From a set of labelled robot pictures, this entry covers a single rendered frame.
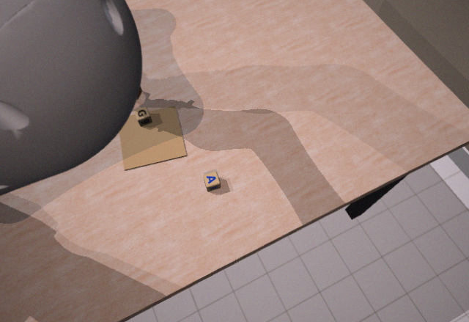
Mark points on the tan flat mat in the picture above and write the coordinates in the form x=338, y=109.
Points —
x=153, y=143

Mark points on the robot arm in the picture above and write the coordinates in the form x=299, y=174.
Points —
x=70, y=74

